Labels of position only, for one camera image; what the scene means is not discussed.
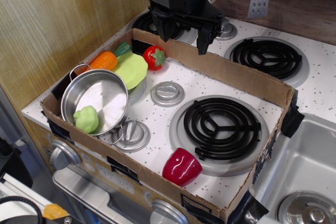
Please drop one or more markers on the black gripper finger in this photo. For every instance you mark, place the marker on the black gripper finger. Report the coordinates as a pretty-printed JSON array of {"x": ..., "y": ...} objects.
[
  {"x": 164, "y": 22},
  {"x": 206, "y": 35}
]

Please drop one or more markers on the silver metal pan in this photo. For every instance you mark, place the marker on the silver metal pan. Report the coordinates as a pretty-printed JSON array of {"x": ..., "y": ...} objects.
[{"x": 102, "y": 89}]

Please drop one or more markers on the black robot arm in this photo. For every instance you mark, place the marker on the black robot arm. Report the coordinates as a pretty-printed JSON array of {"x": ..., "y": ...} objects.
[{"x": 198, "y": 14}]

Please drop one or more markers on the silver oven knob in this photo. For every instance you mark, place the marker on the silver oven knob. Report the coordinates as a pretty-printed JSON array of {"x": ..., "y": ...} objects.
[
  {"x": 63, "y": 155},
  {"x": 165, "y": 213}
]

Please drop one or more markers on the silver hanging spatula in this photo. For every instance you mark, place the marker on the silver hanging spatula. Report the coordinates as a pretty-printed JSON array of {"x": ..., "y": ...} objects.
[{"x": 258, "y": 9}]

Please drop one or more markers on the silver left oven knob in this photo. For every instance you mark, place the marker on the silver left oven knob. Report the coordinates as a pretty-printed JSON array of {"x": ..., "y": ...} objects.
[{"x": 63, "y": 155}]

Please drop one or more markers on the black back left burner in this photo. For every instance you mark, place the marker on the black back left burner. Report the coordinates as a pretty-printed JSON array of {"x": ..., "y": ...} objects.
[{"x": 181, "y": 32}]

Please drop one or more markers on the silver oven door handle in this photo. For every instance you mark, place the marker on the silver oven door handle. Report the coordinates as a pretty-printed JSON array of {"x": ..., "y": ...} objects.
[{"x": 102, "y": 201}]

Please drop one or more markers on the silver stove knob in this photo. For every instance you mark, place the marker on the silver stove knob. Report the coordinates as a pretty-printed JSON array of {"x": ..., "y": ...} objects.
[
  {"x": 133, "y": 136},
  {"x": 167, "y": 94},
  {"x": 228, "y": 31}
]

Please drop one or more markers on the black back right burner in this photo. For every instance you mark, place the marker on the black back right burner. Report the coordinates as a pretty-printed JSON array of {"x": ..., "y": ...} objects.
[{"x": 276, "y": 57}]

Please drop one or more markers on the orange toy carrot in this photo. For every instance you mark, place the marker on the orange toy carrot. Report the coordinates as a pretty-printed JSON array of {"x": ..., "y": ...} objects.
[{"x": 109, "y": 59}]

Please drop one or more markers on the dark red toy pepper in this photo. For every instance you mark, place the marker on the dark red toy pepper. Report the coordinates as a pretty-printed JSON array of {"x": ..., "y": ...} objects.
[{"x": 181, "y": 168}]

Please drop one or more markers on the silver right oven knob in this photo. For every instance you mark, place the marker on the silver right oven knob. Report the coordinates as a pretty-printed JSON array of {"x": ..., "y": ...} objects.
[{"x": 165, "y": 213}]

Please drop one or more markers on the black front right burner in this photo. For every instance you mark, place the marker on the black front right burner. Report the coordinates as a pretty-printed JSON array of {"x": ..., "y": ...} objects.
[{"x": 226, "y": 135}]

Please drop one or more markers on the silver sink drain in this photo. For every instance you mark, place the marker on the silver sink drain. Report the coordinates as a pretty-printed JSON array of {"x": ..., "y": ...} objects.
[{"x": 306, "y": 207}]

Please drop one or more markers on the light green toy lettuce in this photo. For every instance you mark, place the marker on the light green toy lettuce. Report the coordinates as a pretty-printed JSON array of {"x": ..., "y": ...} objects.
[{"x": 132, "y": 69}]

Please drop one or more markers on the orange object bottom left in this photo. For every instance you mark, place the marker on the orange object bottom left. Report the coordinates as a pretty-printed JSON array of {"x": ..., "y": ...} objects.
[{"x": 54, "y": 211}]

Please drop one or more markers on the brown cardboard fence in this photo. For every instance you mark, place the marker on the brown cardboard fence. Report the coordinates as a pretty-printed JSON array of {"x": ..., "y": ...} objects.
[{"x": 234, "y": 76}]

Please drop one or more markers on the silver back stove knob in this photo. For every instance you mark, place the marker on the silver back stove knob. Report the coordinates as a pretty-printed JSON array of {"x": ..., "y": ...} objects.
[{"x": 228, "y": 31}]

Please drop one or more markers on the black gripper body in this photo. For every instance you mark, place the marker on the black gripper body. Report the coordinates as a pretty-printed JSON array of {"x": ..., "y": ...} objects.
[{"x": 193, "y": 13}]

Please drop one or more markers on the black burner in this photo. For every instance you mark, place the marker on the black burner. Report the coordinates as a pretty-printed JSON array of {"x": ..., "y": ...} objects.
[
  {"x": 181, "y": 32},
  {"x": 226, "y": 135},
  {"x": 276, "y": 57}
]

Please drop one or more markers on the red toy strawberry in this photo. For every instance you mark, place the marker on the red toy strawberry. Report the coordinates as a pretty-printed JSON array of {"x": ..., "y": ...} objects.
[{"x": 155, "y": 57}]

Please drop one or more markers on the silver front stove knob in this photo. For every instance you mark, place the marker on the silver front stove knob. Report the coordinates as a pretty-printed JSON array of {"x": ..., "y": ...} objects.
[{"x": 133, "y": 136}]

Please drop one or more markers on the light green toy broccoli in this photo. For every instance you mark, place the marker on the light green toy broccoli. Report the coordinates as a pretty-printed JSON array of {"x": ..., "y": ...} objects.
[{"x": 86, "y": 119}]

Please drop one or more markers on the silver middle stove knob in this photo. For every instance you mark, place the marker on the silver middle stove knob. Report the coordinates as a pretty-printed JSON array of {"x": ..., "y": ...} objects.
[{"x": 167, "y": 94}]

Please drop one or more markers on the silver toy sink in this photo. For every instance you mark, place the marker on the silver toy sink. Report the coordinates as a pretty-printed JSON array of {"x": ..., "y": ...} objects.
[{"x": 306, "y": 161}]

